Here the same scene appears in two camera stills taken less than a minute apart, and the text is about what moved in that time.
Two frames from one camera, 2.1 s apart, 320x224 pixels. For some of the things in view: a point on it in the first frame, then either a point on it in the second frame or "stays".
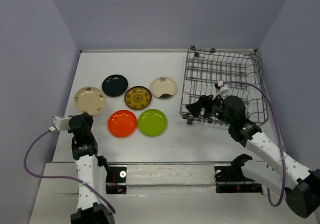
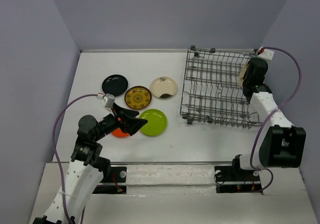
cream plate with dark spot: [164, 87] stays
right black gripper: [195, 108] -> [245, 75]
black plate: [115, 85] stays
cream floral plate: [90, 99] -> [244, 69]
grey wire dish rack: [242, 71] stays
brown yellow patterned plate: [138, 97] stays
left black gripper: [89, 119] -> [131, 125]
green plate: [152, 123] stays
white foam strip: [171, 175] stays
